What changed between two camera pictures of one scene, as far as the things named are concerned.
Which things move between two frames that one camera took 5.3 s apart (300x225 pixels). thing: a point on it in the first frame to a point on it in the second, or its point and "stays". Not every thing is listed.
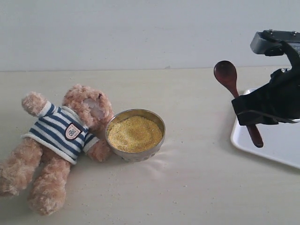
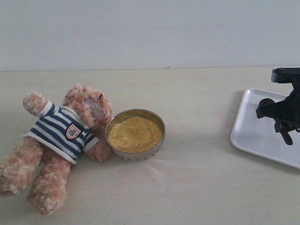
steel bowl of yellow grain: (134, 135) stays
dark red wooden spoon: (226, 72) to (285, 135)
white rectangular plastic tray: (281, 142) stays
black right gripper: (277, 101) to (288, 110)
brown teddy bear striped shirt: (59, 134) stays
